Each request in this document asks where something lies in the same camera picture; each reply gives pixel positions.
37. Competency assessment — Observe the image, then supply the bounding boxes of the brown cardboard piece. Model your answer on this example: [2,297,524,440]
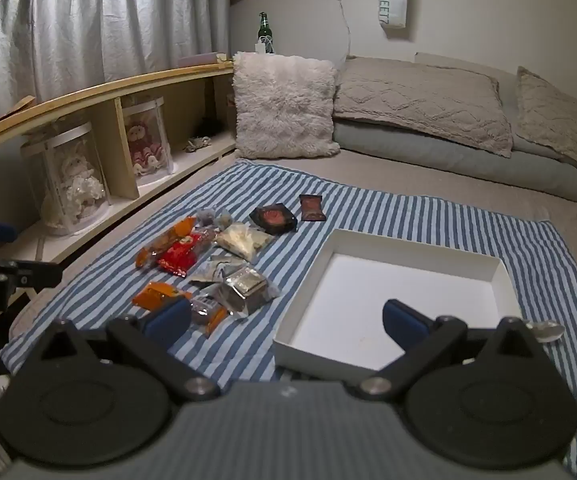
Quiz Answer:
[0,95,36,133]

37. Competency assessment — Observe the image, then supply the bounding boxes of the clear display case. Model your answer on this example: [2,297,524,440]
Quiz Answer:
[21,121,112,237]
[121,96,175,177]

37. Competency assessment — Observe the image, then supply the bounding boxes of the white hanging bag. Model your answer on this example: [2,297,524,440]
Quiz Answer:
[375,0,409,40]

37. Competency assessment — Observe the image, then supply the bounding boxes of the blue white striped cloth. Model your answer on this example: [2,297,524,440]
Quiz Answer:
[8,150,577,480]

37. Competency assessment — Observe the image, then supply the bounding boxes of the orange snack packet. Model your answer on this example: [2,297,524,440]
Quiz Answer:
[135,216,198,268]
[132,281,229,338]

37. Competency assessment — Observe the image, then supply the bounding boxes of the black mooncake packet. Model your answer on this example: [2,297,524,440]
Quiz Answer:
[249,203,297,234]

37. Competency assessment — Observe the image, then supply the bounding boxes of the red plush doll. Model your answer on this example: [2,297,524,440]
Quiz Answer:
[126,117,172,173]

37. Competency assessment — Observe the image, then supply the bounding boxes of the white cable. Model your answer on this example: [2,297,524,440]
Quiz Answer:
[329,0,351,61]

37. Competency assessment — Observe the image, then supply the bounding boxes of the plain beige pillow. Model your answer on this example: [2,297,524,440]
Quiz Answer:
[415,51,519,92]

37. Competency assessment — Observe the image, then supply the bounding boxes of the clear crinkled snack packet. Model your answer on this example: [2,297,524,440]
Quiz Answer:
[191,254,249,286]

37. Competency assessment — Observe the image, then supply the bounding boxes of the cream snack packet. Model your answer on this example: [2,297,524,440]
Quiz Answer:
[214,223,276,264]

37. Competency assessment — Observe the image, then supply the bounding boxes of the pink flat box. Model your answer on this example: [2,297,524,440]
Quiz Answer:
[178,52,219,67]

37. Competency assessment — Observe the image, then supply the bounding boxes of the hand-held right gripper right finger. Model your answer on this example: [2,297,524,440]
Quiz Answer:
[359,299,544,401]

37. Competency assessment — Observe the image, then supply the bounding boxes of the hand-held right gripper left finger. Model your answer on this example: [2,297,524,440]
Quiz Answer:
[38,296,222,403]

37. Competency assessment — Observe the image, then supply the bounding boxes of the gold topped pastry packet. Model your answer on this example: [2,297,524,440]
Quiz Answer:
[216,266,280,317]

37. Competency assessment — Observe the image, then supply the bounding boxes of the grey folded blanket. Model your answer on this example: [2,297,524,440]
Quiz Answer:
[333,121,577,211]

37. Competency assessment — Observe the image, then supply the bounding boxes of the wooden shelf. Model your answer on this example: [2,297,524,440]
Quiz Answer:
[0,55,236,331]

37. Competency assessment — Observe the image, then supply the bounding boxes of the brown snack packet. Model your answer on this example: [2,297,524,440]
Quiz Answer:
[299,193,327,222]

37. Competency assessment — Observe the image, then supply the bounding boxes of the silver curtain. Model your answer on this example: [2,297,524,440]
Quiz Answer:
[0,0,232,133]

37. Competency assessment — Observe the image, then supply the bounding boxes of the red snack packet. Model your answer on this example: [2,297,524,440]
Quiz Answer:
[157,232,216,278]

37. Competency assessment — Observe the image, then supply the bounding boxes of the white cardboard box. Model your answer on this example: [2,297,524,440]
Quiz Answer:
[272,228,524,381]

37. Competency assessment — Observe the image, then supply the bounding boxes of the beige quilted pillow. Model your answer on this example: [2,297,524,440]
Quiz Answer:
[512,66,577,181]
[332,55,514,158]

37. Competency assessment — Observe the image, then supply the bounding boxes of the fluffy white pillow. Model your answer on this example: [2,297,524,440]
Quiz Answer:
[232,51,341,160]

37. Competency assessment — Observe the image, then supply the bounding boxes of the white plush doll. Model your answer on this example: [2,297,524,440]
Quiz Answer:
[43,152,106,228]

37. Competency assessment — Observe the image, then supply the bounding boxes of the green glass bottle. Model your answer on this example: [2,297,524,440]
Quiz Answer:
[257,11,275,55]

